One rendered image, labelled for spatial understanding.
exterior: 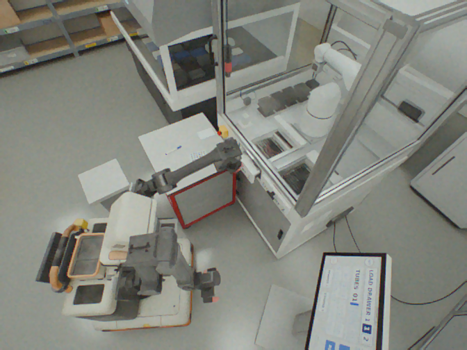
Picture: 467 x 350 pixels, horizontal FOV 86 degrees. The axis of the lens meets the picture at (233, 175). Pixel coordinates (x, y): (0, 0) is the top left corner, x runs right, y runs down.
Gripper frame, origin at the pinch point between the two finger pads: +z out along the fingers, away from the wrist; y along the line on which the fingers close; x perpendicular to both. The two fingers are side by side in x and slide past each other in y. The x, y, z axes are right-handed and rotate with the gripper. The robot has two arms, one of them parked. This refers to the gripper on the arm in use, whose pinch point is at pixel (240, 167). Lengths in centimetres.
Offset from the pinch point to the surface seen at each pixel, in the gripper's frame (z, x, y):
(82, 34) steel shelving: 19, 405, -87
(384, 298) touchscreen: -21, -100, 23
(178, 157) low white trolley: -12, 40, -31
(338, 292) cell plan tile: -16, -91, 7
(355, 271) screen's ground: -12, -88, 18
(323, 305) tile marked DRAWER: -18, -91, -2
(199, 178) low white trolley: -8.4, 14.8, -27.4
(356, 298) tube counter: -19, -96, 13
